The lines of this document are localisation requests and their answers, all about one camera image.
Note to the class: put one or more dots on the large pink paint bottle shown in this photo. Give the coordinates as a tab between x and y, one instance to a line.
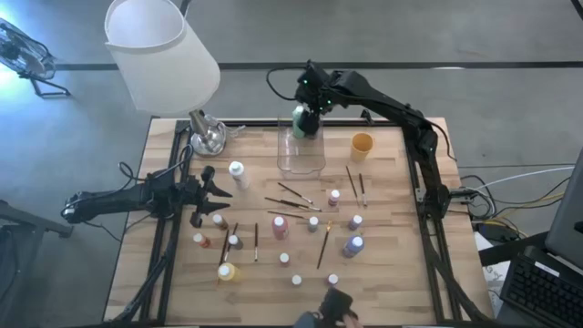
279	227

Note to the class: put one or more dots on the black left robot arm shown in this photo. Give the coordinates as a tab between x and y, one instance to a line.
114	200

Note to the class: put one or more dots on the small purple paint bottle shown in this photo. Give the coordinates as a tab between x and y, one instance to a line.
355	222

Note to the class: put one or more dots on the small red-orange paint bottle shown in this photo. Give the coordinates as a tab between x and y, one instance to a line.
284	259

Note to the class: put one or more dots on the thin black paintbrush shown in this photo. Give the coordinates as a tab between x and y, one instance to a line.
226	256

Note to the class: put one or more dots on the black clamp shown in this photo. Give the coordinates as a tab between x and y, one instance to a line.
365	116

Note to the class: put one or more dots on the small orange paint bottle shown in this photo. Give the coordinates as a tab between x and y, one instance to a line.
201	239

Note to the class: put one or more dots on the small yellow paint bottle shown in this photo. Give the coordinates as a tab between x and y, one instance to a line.
296	279

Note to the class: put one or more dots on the small grey paint bottle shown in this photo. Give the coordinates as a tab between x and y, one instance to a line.
313	223

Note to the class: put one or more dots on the grey monitor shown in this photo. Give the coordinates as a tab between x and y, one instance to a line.
567	214

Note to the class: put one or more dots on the silver lamp white shade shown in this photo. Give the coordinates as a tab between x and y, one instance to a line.
161	59

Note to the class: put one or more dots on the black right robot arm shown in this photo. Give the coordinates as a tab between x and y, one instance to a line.
387	107

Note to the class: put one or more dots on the small dark olive paint bottle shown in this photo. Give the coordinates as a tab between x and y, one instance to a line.
234	241

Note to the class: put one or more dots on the grey side table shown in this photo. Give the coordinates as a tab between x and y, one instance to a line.
27	221

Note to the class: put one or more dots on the black desk bar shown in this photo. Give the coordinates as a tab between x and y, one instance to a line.
510	250

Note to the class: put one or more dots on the black power box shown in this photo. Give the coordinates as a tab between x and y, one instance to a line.
498	232

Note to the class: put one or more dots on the large blue paint bottle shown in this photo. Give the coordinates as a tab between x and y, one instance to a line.
353	246

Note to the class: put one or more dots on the black keyboard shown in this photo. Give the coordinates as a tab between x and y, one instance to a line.
542	287

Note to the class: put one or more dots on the long paintbrush orange bristles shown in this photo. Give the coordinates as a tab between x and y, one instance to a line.
324	246

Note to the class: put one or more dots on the clear plastic bin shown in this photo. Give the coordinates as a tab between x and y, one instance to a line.
300	157

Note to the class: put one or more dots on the large paint bottles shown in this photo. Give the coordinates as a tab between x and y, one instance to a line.
312	125

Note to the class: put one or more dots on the small magenta paint bottle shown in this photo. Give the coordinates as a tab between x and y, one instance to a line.
333	279

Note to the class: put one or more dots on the large white paint bottle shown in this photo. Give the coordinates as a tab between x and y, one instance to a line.
239	175

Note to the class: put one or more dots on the small light brown paint bottle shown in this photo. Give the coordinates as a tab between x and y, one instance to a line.
220	221

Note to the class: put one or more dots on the fan paintbrush orange bristles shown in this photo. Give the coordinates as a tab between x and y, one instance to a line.
287	214

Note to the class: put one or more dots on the black handheld device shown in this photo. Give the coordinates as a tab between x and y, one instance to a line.
336	305

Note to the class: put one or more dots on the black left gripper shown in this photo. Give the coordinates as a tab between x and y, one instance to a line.
202	200

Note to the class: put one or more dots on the large light green paint bottle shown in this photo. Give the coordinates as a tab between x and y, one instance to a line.
298	123

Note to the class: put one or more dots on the white printed paper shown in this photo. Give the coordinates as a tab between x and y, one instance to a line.
489	273

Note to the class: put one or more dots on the small pink paint bottle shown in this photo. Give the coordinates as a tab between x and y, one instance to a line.
334	197

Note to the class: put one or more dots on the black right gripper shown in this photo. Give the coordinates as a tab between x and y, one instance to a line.
316	89

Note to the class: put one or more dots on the large yellow paint bottle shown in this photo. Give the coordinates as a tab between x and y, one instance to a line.
228	272

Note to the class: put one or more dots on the black floor fan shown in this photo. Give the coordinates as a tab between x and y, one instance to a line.
27	59

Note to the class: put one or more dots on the black paintbrush silver ferrule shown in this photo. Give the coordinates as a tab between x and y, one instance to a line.
303	206
256	241
295	192

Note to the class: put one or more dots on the person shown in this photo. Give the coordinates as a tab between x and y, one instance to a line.
305	321

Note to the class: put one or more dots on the yellow plastic cup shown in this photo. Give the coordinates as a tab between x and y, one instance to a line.
362	146

